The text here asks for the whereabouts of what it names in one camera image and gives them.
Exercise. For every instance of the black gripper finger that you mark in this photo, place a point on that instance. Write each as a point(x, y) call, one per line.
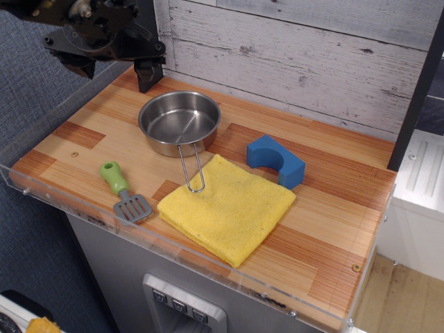
point(148, 73)
point(82, 66)

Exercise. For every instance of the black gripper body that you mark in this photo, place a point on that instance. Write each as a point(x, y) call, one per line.
point(102, 30)

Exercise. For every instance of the green handled grey toy spatula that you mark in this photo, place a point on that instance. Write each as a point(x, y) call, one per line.
point(131, 208)

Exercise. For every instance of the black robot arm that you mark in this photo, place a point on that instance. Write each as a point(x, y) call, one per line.
point(38, 12)

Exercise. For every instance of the blue arch shaped block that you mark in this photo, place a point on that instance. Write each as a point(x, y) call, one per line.
point(266, 152)

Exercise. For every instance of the yellow folded cloth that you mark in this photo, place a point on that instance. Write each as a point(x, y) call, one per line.
point(232, 215)

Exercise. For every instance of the clear acrylic table guard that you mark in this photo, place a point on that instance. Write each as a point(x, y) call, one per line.
point(312, 263)

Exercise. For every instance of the grey toy cabinet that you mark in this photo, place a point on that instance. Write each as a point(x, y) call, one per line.
point(119, 266)

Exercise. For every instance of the silver dispenser button panel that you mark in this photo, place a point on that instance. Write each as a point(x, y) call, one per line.
point(175, 310)

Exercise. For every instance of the white side unit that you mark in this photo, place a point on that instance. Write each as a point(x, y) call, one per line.
point(411, 232)

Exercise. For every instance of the stainless steel pot wire handle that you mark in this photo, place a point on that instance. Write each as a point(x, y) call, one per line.
point(181, 124)

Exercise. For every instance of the dark right vertical post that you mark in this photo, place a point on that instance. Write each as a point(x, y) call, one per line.
point(412, 116)

